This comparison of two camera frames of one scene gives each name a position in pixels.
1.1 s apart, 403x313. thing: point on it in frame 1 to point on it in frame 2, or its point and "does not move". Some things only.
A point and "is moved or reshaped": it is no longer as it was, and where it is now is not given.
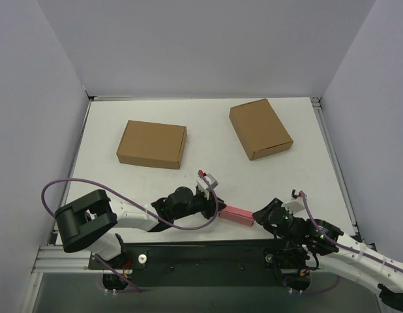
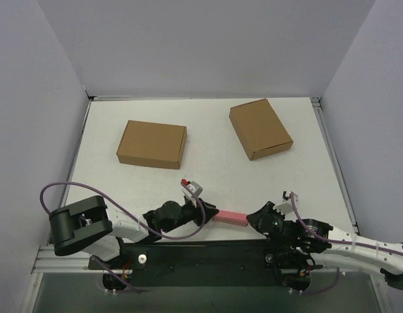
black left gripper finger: (221, 206) to (210, 210)
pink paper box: (237, 214) is moved or reshaped
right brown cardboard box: (259, 130) does not move
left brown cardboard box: (152, 144) does not move
